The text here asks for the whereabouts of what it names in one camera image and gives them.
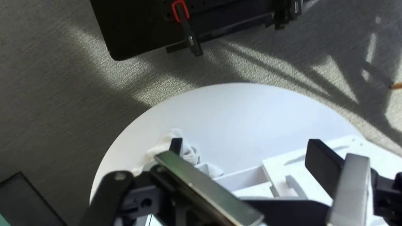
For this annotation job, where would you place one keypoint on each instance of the dark flat panel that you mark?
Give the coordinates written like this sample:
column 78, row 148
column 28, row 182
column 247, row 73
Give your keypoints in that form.
column 26, row 201

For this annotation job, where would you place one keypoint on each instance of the white toy kitchen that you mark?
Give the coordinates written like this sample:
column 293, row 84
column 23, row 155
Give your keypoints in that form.
column 284, row 167

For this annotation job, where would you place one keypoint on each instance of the red black bar clamp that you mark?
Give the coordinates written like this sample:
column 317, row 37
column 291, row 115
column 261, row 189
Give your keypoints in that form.
column 181, row 10

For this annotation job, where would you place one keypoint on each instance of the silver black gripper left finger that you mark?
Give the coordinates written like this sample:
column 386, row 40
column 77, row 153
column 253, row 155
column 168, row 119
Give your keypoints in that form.
column 196, row 183

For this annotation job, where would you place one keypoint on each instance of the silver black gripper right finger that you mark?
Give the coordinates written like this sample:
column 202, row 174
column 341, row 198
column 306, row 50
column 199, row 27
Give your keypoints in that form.
column 352, row 188

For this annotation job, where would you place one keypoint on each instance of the black box with clamp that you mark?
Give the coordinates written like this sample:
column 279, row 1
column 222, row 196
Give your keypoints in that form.
column 134, row 25

